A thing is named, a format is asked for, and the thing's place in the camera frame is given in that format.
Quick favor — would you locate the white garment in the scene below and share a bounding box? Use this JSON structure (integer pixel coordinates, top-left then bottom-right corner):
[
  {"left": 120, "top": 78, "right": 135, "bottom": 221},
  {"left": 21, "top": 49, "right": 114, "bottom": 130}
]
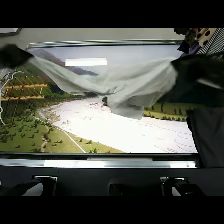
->
[{"left": 27, "top": 54, "right": 180, "bottom": 121}]

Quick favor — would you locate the dark grey garment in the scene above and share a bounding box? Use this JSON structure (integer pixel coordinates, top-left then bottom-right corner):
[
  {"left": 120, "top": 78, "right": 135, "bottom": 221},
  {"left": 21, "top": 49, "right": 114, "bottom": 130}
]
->
[{"left": 185, "top": 105, "right": 224, "bottom": 169}]

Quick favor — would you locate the yellow black patterned garment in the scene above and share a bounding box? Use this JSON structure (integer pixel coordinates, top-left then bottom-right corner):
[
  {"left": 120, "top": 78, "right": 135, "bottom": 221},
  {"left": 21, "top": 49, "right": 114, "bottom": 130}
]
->
[{"left": 173, "top": 27, "right": 216, "bottom": 54}]

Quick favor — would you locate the checked shirt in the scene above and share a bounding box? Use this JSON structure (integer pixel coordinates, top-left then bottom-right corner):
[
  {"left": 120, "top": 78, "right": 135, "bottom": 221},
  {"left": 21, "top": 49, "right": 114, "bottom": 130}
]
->
[{"left": 196, "top": 27, "right": 224, "bottom": 57}]

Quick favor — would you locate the silver frame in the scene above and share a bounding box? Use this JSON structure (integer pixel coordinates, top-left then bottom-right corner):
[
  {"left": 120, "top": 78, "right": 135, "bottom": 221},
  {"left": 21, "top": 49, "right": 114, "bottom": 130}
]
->
[{"left": 0, "top": 155, "right": 201, "bottom": 197}]

